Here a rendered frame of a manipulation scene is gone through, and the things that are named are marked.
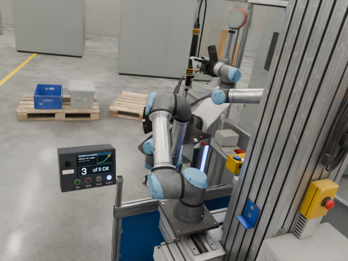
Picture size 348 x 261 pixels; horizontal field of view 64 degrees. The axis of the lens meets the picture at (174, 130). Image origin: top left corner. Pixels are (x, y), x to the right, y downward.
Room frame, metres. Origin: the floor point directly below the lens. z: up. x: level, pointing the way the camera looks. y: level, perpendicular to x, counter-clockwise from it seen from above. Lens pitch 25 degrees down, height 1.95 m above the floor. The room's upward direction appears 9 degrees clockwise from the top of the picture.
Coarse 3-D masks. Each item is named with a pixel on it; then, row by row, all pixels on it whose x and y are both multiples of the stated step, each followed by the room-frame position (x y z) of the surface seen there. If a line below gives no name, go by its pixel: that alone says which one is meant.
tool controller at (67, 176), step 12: (108, 144) 1.25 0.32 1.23; (60, 156) 1.06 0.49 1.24; (72, 156) 1.09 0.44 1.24; (84, 156) 1.11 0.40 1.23; (96, 156) 1.14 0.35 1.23; (108, 156) 1.16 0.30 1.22; (60, 168) 1.05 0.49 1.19; (72, 168) 1.07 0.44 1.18; (96, 168) 1.12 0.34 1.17; (108, 168) 1.15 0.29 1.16; (60, 180) 1.05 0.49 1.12; (72, 180) 1.06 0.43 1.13; (84, 180) 1.08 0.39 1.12; (108, 180) 1.13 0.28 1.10
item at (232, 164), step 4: (228, 156) 1.63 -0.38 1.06; (232, 156) 1.62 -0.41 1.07; (240, 156) 1.64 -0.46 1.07; (228, 160) 1.62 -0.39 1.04; (232, 160) 1.59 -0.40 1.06; (236, 160) 1.58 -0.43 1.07; (228, 164) 1.61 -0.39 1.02; (232, 164) 1.58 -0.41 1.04; (236, 164) 1.55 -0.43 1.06; (240, 164) 1.57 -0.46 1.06; (228, 168) 1.60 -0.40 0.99; (232, 168) 1.57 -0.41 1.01; (236, 168) 1.55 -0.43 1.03; (240, 168) 1.57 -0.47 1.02; (232, 172) 1.57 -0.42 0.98; (236, 172) 1.56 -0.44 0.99
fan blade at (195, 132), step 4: (188, 124) 1.77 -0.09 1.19; (188, 128) 1.71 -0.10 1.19; (192, 128) 1.72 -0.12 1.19; (196, 128) 1.73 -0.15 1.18; (188, 132) 1.66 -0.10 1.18; (192, 132) 1.67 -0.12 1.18; (196, 132) 1.68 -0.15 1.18; (200, 132) 1.68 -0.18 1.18; (184, 136) 1.62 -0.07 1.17; (188, 136) 1.62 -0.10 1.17; (192, 136) 1.62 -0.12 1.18; (196, 136) 1.62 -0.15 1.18; (204, 136) 1.63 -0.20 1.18; (208, 136) 1.63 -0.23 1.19; (184, 140) 1.58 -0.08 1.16; (188, 140) 1.58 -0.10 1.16; (192, 140) 1.58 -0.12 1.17; (200, 140) 1.58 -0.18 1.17
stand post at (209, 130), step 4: (212, 124) 2.05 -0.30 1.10; (208, 128) 2.04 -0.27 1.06; (212, 128) 2.05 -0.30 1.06; (208, 132) 2.04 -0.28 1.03; (212, 132) 2.06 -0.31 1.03; (204, 140) 2.06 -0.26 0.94; (208, 140) 2.06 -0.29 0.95; (200, 144) 2.10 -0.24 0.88; (200, 148) 2.09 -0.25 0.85; (208, 148) 2.05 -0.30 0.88; (200, 152) 2.08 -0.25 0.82; (200, 156) 2.07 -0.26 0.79; (196, 160) 2.11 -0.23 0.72; (200, 160) 2.06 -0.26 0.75; (196, 164) 2.10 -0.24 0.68; (200, 164) 2.05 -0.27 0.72; (196, 168) 2.09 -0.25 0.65; (204, 168) 2.05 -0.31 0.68
